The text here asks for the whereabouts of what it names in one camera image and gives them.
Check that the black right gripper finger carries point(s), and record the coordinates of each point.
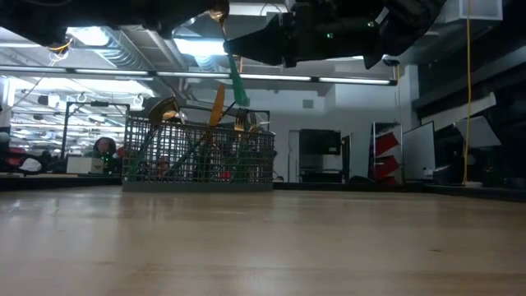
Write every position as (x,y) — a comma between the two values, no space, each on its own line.
(267,45)

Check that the black aluminium table frame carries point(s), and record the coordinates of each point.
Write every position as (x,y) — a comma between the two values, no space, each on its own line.
(370,187)

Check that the white board panel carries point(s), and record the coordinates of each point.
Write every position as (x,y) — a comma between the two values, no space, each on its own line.
(419,152)

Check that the black metal frame stand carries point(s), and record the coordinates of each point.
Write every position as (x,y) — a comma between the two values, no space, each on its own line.
(65,131)

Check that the person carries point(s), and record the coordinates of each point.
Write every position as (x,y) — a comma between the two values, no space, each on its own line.
(104,148)

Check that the grey wall vent plate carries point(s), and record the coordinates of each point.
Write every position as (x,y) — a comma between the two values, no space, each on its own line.
(308,104)

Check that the white box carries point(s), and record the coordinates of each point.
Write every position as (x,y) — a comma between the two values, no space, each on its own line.
(84,165)

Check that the white slanted panel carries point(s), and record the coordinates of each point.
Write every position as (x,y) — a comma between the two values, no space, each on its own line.
(460,113)
(478,133)

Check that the grey mesh silverware caddy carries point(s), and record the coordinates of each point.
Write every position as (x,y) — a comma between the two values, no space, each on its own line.
(197,187)

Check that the red bin shelf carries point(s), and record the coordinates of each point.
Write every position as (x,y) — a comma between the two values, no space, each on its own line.
(386,144)

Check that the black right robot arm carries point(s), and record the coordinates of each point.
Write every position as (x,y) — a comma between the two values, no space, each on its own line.
(411,20)

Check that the black cabinet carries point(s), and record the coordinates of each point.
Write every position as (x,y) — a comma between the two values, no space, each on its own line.
(320,144)

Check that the long ceiling light strip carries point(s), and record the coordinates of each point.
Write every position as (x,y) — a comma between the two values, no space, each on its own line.
(271,77)

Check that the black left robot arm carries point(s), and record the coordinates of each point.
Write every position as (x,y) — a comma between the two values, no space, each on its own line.
(41,20)

